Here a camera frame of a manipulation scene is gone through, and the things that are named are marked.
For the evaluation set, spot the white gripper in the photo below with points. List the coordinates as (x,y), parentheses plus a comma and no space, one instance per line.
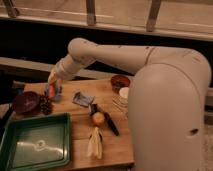
(65,68)

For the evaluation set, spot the orange pepper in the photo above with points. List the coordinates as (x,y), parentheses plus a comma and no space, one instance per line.
(52,91)

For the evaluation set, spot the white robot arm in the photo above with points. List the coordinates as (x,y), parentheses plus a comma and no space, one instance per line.
(165,102)

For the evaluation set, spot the purple bowl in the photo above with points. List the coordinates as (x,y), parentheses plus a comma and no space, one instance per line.
(25,102)

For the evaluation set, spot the red brown bowl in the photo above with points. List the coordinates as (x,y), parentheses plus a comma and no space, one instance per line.
(119,81)

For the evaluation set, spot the blue cup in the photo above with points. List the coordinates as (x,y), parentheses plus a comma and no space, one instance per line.
(58,92)

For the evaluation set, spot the dark grape bunch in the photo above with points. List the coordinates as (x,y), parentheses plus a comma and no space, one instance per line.
(45,104)

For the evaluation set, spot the yellow apple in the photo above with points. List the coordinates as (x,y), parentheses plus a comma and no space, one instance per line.
(98,118)

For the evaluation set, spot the wooden cutting board table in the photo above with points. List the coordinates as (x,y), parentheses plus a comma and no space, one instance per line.
(117,150)

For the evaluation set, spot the green plastic tray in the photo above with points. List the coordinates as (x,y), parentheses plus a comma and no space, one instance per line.
(36,144)

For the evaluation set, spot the wooden chopsticks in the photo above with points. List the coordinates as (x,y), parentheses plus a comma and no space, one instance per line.
(121,107)

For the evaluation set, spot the white cup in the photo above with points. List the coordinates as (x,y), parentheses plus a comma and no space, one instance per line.
(123,93)

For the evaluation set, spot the black handled knife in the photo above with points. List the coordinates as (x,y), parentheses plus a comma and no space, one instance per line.
(111,124)

